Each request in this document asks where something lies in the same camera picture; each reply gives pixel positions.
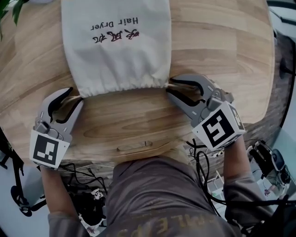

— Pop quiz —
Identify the person's left forearm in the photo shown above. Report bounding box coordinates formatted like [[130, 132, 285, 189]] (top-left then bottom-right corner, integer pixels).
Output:
[[40, 164, 81, 232]]

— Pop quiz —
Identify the beige drawstring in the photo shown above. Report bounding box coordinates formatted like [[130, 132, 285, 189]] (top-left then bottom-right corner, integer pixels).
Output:
[[60, 94, 83, 104]]

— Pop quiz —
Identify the green leafy plant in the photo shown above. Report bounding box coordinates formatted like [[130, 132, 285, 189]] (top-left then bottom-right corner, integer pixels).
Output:
[[0, 0, 30, 41]]

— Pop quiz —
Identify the white cloth drawstring bag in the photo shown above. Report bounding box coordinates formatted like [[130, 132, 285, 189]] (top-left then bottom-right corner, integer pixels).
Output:
[[60, 0, 172, 99]]

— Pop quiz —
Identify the black chair base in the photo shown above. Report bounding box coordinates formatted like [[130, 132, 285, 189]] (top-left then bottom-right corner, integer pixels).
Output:
[[10, 150, 47, 218]]

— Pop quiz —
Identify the person's right forearm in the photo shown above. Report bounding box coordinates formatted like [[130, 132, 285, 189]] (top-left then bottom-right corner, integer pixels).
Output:
[[221, 135, 275, 224]]

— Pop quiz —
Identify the black cable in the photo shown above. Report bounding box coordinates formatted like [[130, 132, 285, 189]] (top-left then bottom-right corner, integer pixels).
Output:
[[186, 138, 228, 217]]

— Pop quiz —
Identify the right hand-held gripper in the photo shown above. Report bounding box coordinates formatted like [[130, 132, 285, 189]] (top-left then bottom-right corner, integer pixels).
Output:
[[165, 74, 246, 151]]

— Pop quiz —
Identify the black bundle of gear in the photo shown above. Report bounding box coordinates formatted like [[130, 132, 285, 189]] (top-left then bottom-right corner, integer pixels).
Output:
[[68, 185, 107, 227]]

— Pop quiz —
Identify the black device with cables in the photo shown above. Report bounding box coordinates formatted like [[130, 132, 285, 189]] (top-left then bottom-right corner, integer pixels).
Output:
[[247, 140, 291, 185]]

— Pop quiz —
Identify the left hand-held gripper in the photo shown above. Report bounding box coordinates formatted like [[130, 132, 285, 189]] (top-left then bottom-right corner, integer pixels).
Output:
[[29, 87, 85, 171]]

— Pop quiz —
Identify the person's grey shirt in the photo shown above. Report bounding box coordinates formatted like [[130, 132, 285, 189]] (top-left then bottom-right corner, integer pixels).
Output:
[[47, 154, 276, 237]]

